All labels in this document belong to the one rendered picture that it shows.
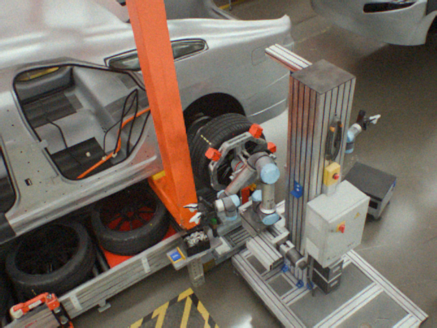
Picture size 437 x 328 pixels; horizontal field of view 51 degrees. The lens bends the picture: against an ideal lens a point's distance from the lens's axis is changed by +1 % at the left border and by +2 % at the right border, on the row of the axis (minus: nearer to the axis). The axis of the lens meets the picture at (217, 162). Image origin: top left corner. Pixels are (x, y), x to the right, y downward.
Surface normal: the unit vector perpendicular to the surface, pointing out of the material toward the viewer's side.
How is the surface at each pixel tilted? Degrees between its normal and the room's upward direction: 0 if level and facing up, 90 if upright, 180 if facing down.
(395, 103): 0
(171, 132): 90
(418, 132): 0
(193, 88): 90
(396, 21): 89
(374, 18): 89
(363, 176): 0
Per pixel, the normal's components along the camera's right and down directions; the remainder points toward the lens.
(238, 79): 0.53, 0.54
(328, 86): -0.08, -0.73
